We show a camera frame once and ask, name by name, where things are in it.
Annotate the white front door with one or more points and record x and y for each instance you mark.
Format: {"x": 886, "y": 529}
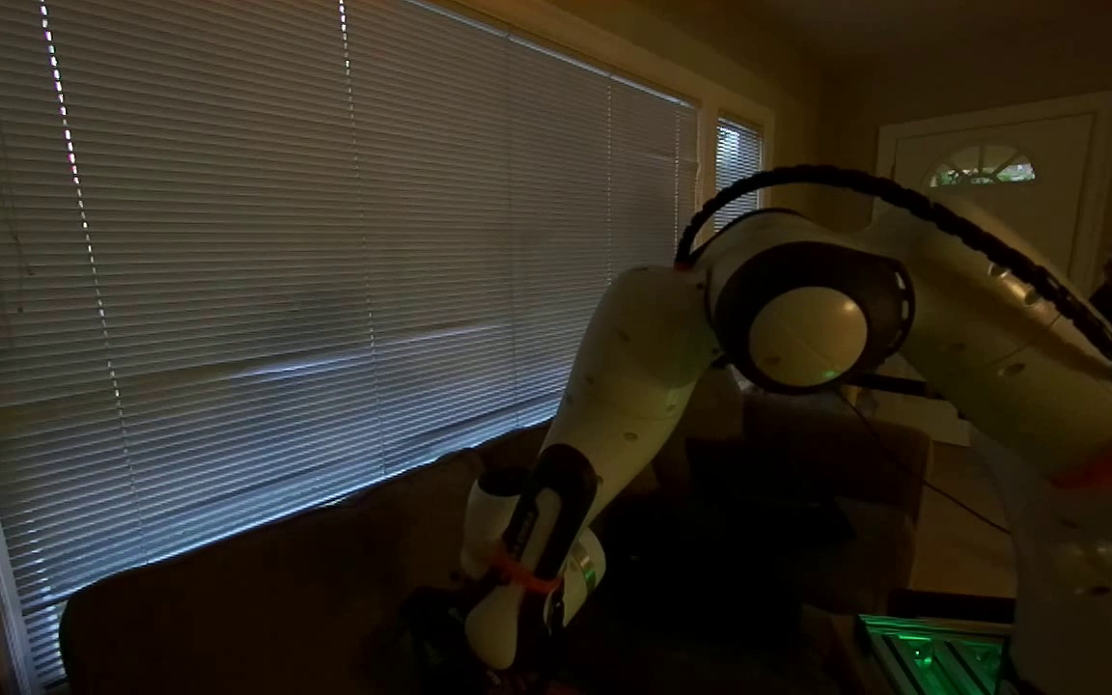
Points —
{"x": 1044, "y": 194}

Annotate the brown fabric sofa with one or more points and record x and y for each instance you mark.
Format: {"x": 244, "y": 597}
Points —
{"x": 301, "y": 602}

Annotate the green lit robot mounting table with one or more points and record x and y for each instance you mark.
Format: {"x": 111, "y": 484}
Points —
{"x": 935, "y": 656}

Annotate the dark sofa cushion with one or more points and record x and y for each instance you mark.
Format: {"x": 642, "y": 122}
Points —
{"x": 737, "y": 543}

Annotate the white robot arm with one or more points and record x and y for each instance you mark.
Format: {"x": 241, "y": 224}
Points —
{"x": 635, "y": 386}

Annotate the wide white window blinds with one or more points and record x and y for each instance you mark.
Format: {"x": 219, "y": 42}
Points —
{"x": 262, "y": 256}

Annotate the narrow window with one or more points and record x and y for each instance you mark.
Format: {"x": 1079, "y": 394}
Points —
{"x": 737, "y": 150}

